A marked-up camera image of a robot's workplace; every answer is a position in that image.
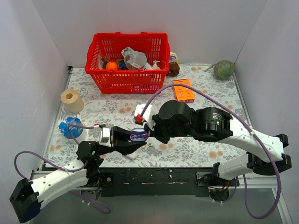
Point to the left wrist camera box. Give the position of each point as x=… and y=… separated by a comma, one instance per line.
x=105, y=137

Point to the lavender earbud charging case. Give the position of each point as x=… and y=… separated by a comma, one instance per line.
x=138, y=134

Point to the orange fruit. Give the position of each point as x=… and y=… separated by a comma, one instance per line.
x=111, y=66

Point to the dark green toy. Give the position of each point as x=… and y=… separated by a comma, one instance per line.
x=121, y=64

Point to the blue wrapped tissue roll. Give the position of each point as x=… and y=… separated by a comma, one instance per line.
x=70, y=125

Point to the floral patterned table mat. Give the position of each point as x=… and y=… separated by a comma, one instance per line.
x=118, y=110

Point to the white pump bottle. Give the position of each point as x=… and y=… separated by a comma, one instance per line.
x=155, y=65

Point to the grey crumpled bag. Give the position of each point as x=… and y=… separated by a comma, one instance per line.
x=134, y=60

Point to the beige paper roll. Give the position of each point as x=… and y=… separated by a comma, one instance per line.
x=72, y=100

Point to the white earbud charging case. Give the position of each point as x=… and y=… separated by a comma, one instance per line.
x=131, y=156

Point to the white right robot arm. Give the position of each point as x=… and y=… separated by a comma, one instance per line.
x=264, y=155

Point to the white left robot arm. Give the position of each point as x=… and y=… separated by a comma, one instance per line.
x=30, y=196

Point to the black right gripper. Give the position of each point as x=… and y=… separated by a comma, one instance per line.
x=154, y=128

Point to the orange snack box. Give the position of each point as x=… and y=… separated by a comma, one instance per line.
x=183, y=94

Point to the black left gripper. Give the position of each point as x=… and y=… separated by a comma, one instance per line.
x=114, y=137

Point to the green melon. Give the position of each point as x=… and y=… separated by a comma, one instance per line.
x=223, y=70

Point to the brown jar with label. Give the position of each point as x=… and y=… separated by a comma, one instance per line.
x=174, y=67

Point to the red plastic shopping basket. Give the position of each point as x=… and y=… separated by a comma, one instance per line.
x=109, y=46

